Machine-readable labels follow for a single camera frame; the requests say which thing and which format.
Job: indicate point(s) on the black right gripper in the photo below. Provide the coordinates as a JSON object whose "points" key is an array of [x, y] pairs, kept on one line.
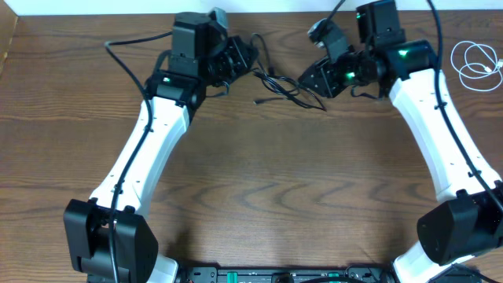
{"points": [[325, 86]]}

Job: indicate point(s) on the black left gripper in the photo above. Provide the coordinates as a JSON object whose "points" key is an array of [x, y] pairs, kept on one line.
{"points": [[237, 49]]}

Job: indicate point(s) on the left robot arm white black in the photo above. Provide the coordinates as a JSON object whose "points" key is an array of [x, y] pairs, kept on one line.
{"points": [[108, 236]]}

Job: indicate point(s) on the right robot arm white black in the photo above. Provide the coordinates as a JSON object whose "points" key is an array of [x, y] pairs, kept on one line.
{"points": [[467, 221]]}

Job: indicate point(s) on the cardboard panel at left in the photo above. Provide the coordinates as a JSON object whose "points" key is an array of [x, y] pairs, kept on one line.
{"points": [[8, 23]]}

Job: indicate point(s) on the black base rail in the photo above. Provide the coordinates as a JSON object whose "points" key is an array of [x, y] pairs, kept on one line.
{"points": [[212, 274]]}

